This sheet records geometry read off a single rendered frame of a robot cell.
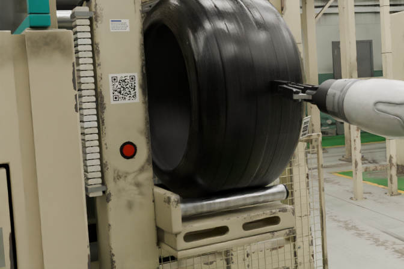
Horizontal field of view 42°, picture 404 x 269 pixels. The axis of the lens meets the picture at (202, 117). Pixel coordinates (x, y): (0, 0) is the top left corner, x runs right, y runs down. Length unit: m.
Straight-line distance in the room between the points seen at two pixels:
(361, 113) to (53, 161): 0.63
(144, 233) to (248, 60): 0.53
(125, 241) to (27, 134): 0.92
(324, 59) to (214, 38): 10.86
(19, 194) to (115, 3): 0.93
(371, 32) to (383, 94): 11.79
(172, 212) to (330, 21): 11.18
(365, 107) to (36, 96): 0.64
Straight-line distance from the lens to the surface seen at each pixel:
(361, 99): 1.00
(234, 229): 1.41
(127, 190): 1.38
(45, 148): 0.51
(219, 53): 1.26
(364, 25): 12.67
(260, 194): 1.46
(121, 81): 1.36
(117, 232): 1.39
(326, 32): 12.17
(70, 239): 0.52
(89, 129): 1.35
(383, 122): 0.96
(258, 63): 1.29
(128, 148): 1.36
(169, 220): 1.32
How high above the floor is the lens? 1.20
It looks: 3 degrees down
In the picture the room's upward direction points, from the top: 4 degrees counter-clockwise
